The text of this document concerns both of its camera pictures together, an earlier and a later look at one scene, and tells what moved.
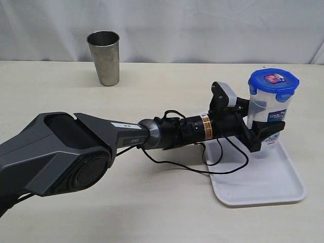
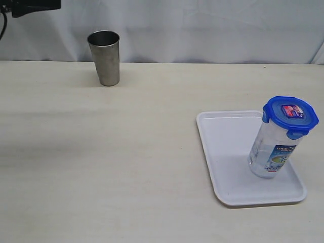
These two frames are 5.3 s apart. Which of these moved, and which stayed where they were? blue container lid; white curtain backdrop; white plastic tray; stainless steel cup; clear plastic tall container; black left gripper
Moved: clear plastic tall container; blue container lid; black left gripper
Stayed: stainless steel cup; white plastic tray; white curtain backdrop
